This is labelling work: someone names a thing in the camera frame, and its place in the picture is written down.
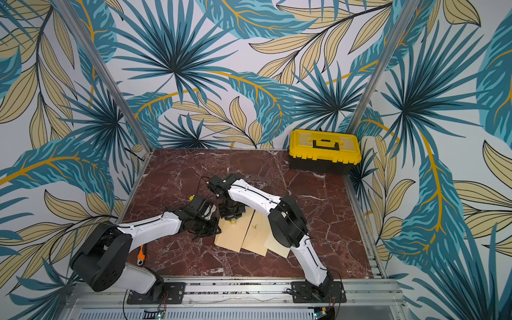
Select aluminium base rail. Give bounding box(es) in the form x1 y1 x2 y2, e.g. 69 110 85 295
60 277 413 319

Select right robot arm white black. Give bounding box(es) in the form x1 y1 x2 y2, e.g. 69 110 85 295
207 174 336 303

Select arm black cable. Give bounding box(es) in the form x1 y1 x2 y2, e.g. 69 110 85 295
239 181 321 257
193 175 213 199

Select yellow black toolbox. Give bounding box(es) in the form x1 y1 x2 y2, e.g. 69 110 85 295
289 129 362 175

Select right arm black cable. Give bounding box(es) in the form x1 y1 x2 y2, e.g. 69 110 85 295
239 181 321 257

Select manila envelope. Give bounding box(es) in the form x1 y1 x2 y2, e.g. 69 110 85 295
214 207 255 253
264 233 290 259
241 211 271 257

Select aluminium corner post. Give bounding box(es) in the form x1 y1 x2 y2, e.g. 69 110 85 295
345 0 419 135
54 0 153 153

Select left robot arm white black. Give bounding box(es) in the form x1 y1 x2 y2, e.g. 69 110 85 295
70 196 221 303

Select left aluminium corner post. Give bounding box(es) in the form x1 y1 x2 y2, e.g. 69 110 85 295
54 0 153 153

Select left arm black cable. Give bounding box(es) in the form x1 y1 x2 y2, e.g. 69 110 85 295
193 175 213 199

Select right aluminium corner post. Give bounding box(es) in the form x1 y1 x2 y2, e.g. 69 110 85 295
345 0 419 135

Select orange adjustable wrench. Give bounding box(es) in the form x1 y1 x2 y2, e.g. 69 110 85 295
137 245 146 267

